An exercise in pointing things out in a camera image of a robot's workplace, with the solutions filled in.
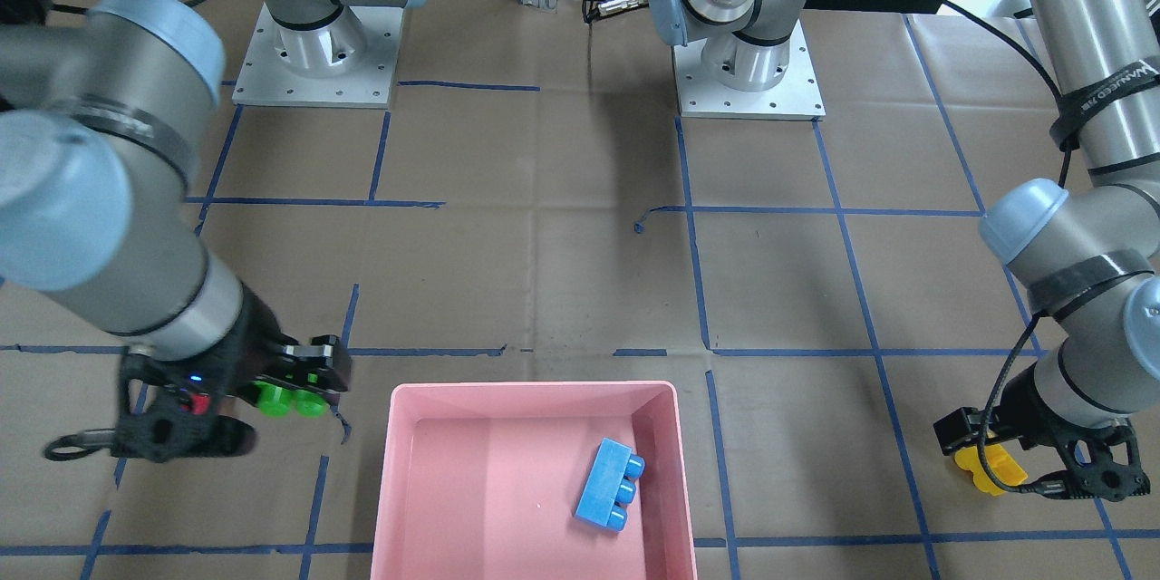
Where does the yellow toy block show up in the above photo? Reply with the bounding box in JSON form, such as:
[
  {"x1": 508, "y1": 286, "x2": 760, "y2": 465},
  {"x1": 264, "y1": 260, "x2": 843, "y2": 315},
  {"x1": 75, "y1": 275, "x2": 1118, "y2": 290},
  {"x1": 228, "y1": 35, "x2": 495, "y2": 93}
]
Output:
[{"x1": 952, "y1": 444, "x2": 1029, "y2": 496}]

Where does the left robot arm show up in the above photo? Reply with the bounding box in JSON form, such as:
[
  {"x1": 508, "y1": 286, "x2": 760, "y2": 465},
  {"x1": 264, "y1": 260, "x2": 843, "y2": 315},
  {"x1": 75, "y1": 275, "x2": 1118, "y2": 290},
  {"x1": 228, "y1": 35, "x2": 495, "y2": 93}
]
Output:
[{"x1": 646, "y1": 0, "x2": 1157, "y2": 501}]

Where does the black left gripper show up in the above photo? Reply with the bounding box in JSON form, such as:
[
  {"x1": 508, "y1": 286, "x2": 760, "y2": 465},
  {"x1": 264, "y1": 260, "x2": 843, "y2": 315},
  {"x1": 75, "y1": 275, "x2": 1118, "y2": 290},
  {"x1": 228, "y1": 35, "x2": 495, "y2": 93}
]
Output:
[{"x1": 933, "y1": 369, "x2": 1141, "y2": 501}]

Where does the green toy block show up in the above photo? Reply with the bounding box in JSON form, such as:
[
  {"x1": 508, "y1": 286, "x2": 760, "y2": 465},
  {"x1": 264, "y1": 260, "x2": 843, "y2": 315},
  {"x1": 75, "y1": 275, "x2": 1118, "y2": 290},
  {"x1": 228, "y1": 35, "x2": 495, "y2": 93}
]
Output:
[{"x1": 254, "y1": 382, "x2": 329, "y2": 418}]

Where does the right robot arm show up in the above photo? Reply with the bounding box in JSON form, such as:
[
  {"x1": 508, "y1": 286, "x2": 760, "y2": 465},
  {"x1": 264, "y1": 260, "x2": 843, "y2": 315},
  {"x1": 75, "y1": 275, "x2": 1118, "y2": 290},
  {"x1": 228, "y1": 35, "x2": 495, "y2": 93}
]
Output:
[{"x1": 3, "y1": 0, "x2": 1157, "y2": 501}]

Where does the red toy block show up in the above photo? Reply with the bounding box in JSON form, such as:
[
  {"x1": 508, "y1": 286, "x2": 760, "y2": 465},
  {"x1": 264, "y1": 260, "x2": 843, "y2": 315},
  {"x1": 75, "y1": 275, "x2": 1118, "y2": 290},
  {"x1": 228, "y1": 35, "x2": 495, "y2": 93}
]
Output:
[{"x1": 177, "y1": 391, "x2": 212, "y2": 416}]

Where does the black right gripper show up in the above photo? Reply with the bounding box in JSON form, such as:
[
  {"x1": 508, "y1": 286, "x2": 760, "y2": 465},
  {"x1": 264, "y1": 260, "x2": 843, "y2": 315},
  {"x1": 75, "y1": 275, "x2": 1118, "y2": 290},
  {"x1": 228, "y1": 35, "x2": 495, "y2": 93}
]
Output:
[{"x1": 109, "y1": 287, "x2": 353, "y2": 463}]

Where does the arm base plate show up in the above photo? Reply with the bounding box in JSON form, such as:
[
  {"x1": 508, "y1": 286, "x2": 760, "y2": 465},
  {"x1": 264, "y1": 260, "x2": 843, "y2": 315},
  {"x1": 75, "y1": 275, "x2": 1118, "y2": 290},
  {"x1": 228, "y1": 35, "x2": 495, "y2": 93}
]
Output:
[
  {"x1": 232, "y1": 6, "x2": 406, "y2": 110},
  {"x1": 670, "y1": 23, "x2": 827, "y2": 121}
]

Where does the blue toy block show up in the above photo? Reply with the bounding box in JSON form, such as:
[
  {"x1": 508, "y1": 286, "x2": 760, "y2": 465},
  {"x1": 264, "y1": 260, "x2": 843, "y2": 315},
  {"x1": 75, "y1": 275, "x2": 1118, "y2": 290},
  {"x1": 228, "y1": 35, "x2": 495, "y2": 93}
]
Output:
[{"x1": 573, "y1": 437, "x2": 646, "y2": 532}]

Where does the pink plastic box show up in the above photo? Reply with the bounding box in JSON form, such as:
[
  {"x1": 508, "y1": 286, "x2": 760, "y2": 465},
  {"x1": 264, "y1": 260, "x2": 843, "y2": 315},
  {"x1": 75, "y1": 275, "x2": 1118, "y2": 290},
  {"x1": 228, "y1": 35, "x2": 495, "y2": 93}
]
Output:
[{"x1": 372, "y1": 380, "x2": 699, "y2": 579}]

